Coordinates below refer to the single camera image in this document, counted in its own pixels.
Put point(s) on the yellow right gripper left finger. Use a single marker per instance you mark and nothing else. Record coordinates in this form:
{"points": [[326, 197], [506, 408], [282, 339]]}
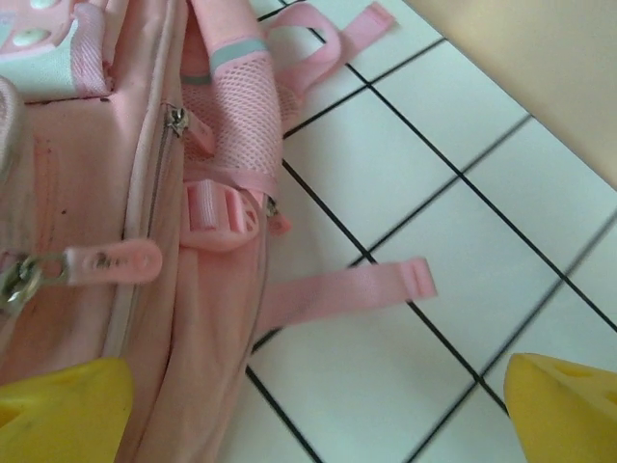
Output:
{"points": [[58, 415]]}

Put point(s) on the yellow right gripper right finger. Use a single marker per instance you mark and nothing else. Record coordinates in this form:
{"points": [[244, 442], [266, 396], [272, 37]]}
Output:
{"points": [[569, 415]]}

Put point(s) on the pink school backpack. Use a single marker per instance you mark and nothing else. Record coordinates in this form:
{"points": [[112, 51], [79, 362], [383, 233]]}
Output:
{"points": [[96, 217]]}

